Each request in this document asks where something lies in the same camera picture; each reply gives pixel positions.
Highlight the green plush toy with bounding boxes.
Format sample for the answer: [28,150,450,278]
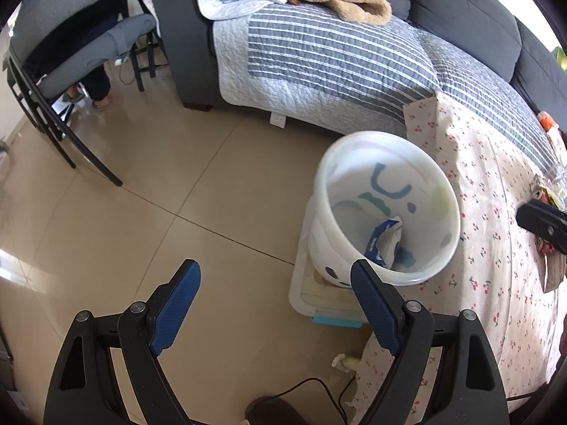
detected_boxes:
[552,46,567,71]

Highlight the clear plastic storage box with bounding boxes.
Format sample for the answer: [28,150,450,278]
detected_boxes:
[288,200,367,328]

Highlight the grey black chair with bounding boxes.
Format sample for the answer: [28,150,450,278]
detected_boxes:
[7,0,157,186]

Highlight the blue white wrapper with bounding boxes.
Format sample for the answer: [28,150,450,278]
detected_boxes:
[364,216,403,269]

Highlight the dark grey sofa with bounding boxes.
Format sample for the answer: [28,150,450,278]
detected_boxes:
[155,0,566,127]

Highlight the striped grey quilt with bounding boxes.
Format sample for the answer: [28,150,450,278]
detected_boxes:
[144,0,557,170]

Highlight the white patterned trash bin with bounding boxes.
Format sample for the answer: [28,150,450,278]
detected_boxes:
[308,131,460,288]

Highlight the cherry print tablecloth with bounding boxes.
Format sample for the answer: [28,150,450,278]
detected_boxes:
[349,92,567,425]

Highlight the snack bags on sofa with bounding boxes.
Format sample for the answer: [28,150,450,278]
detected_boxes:
[537,111,560,135]

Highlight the glass jug with cork lid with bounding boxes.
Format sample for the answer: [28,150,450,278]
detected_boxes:
[543,163,567,212]

